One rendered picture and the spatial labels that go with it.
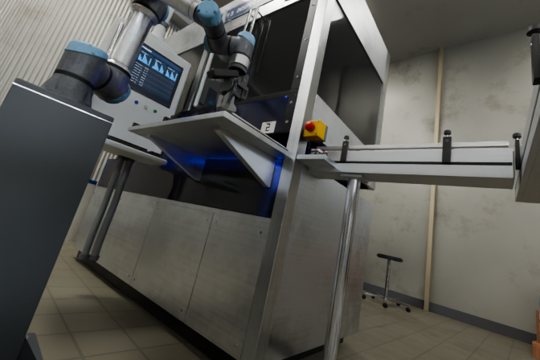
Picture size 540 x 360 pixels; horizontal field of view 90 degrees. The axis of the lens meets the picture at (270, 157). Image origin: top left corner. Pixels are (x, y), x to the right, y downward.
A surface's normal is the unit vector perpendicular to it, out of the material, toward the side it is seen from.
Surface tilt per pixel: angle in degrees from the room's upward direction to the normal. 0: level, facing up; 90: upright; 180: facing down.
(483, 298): 90
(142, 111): 90
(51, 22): 90
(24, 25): 90
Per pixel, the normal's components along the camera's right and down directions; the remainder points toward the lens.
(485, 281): -0.65, -0.34
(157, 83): 0.73, -0.02
